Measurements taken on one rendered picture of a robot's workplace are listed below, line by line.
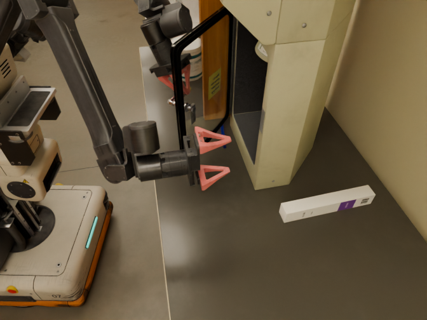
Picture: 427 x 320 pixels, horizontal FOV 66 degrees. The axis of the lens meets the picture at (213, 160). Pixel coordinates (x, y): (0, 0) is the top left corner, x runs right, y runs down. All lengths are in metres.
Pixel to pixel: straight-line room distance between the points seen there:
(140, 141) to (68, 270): 1.14
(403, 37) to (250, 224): 0.66
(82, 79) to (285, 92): 0.44
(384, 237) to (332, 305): 0.26
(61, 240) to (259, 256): 1.18
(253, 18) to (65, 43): 0.37
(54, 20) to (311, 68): 0.54
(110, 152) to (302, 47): 0.46
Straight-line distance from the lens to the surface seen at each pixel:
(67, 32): 0.76
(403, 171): 1.13
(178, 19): 0.83
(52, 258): 1.80
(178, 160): 0.70
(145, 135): 0.68
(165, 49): 0.89
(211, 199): 0.99
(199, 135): 0.69
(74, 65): 0.75
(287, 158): 0.96
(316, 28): 0.74
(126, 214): 2.18
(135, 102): 3.03
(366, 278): 0.94
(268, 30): 0.70
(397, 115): 1.11
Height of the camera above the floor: 1.73
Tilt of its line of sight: 46 degrees down
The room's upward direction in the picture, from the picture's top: straight up
